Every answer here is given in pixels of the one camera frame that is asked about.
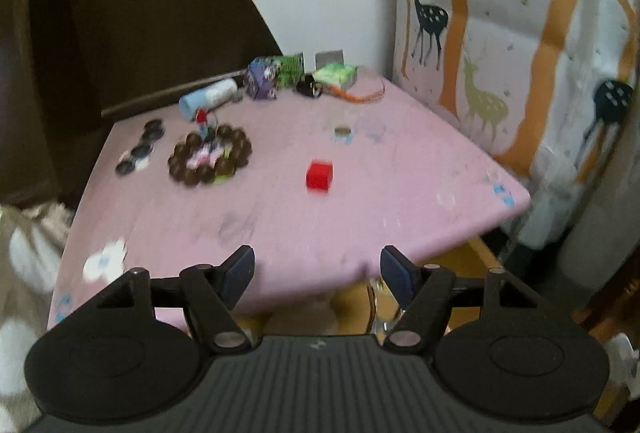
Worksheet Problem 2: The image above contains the beige white blanket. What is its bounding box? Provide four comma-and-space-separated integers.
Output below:
0, 202, 76, 429

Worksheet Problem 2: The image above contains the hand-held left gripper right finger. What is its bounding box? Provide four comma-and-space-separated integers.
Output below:
380, 245, 545, 357

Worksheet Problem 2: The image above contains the wooden drawer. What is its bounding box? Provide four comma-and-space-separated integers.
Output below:
235, 235, 503, 339

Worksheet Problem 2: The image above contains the dark wooden headboard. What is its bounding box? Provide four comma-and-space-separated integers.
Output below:
0, 0, 284, 208

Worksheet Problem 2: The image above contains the orange cord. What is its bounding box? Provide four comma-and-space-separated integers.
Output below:
322, 81, 386, 104

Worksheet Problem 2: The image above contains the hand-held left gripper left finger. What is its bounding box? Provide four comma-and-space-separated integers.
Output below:
96, 245, 256, 355

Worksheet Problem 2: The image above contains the red cube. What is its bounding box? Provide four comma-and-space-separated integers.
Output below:
305, 159, 334, 192

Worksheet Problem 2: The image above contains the black round object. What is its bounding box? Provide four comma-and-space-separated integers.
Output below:
296, 78, 326, 99

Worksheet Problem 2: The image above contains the purple printed box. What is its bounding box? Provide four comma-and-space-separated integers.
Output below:
244, 57, 281, 102

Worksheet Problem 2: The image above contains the small silver stand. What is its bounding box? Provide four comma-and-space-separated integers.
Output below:
315, 49, 345, 70

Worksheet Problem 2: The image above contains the deer printed curtain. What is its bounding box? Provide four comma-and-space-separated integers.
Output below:
390, 0, 640, 294

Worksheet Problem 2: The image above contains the green packet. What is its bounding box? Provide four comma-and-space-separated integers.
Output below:
312, 63, 359, 90

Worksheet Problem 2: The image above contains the brown bead bracelet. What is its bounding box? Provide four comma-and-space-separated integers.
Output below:
167, 125, 252, 186

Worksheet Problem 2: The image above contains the light blue tube bottle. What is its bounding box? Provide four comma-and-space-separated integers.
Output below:
179, 79, 239, 120

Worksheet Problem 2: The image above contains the black bead string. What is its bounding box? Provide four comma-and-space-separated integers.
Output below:
115, 119, 166, 177

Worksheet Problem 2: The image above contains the green printed carton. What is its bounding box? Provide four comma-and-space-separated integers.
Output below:
274, 53, 306, 88

